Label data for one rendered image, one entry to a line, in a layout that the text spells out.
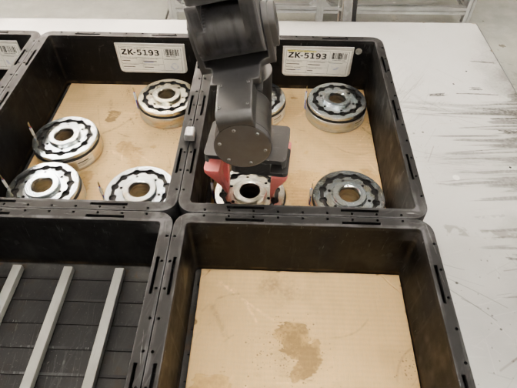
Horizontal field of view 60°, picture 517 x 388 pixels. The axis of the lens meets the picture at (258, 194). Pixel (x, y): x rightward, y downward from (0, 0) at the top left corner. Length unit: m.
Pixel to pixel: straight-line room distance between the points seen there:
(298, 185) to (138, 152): 0.27
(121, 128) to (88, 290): 0.31
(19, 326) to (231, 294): 0.26
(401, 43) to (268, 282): 0.88
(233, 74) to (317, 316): 0.31
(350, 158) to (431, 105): 0.41
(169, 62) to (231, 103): 0.45
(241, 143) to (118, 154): 0.37
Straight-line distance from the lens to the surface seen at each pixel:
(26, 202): 0.60
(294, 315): 0.57
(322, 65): 0.85
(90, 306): 0.61
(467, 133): 1.07
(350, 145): 0.77
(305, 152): 0.74
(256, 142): 0.43
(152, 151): 0.76
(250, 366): 0.54
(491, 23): 3.13
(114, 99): 0.88
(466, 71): 1.26
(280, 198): 0.63
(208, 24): 0.45
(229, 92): 0.44
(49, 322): 0.61
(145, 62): 0.88
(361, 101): 0.81
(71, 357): 0.59
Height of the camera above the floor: 1.34
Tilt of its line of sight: 50 degrees down
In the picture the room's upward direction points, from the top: straight up
